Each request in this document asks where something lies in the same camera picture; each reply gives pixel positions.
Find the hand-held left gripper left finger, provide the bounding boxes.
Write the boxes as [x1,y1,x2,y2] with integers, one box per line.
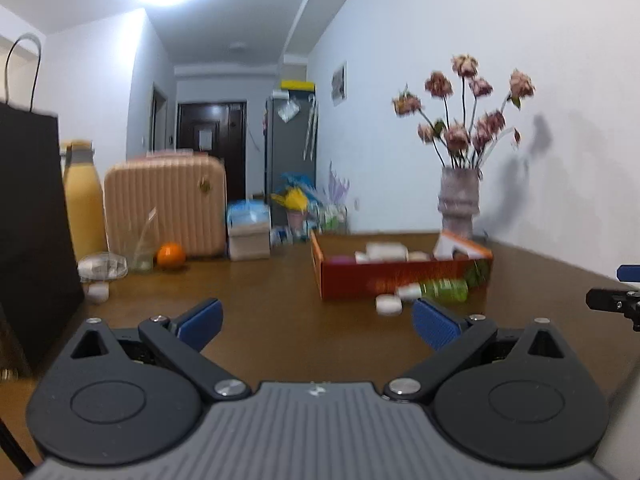
[70,297,252,402]

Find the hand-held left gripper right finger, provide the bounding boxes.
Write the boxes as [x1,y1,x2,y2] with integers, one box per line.
[383,297,569,404]

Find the red and orange cardboard box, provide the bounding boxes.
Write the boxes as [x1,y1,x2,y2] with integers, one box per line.
[310,230,495,302]

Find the green spray bottle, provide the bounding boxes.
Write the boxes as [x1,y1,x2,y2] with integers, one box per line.
[396,279,470,305]

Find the white round jar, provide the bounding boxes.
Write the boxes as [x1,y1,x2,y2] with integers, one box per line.
[375,294,402,317]

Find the orange fruit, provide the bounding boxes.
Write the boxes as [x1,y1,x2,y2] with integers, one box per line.
[156,243,187,269]

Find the clear drinking glass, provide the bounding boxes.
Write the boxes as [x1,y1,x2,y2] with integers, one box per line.
[127,207,159,275]

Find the small plain cardboard box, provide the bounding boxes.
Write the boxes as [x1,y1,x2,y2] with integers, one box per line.
[227,226,272,261]

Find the clear plastic lid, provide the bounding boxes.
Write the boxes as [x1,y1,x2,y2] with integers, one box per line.
[77,252,129,282]

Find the blue tissue pack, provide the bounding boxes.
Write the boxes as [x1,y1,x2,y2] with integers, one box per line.
[227,200,272,233]

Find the pink ribbed suitcase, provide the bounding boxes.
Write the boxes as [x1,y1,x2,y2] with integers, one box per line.
[103,150,228,260]

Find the grey ribbed vase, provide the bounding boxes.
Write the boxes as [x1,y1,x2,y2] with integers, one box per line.
[437,166,482,239]

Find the pink flower pot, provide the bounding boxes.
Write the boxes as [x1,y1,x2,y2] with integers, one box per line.
[286,210,308,239]

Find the yellow toy watering can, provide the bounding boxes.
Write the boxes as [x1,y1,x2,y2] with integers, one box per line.
[270,187,308,211]

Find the purple artificial flowers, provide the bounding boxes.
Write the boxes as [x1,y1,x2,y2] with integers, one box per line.
[325,160,351,211]

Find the yellow insulated bottle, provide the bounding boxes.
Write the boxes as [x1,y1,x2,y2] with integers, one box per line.
[61,140,109,264]

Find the dark entrance door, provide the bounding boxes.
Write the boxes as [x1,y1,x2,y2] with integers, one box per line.
[176,101,248,201]

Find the dried pink roses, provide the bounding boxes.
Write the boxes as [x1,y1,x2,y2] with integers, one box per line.
[391,53,536,171]

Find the black paper bag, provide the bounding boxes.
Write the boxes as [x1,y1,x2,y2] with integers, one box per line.
[0,33,86,382]

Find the wire basket with packets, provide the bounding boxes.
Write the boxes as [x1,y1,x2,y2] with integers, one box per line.
[315,205,349,235]

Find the framed wall picture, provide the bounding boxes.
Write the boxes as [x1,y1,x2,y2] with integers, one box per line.
[331,61,348,107]

